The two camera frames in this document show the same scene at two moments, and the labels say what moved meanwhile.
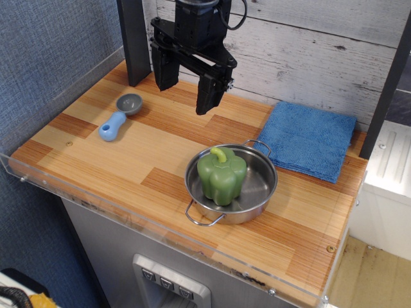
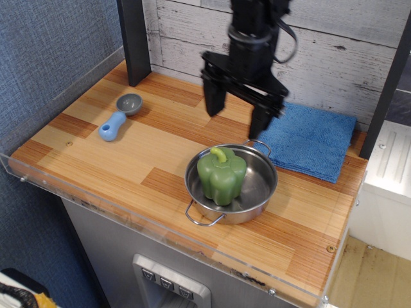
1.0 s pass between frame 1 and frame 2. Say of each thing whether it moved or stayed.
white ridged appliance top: stayed
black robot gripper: moved
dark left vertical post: stayed
